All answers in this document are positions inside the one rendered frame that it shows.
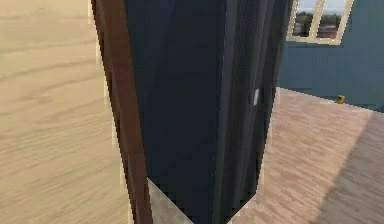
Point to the small yellow object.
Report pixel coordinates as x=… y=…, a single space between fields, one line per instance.
x=340 y=99

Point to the cream framed window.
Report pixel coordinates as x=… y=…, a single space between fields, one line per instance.
x=318 y=20

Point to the dark blue wardrobe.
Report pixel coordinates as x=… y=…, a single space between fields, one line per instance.
x=200 y=100

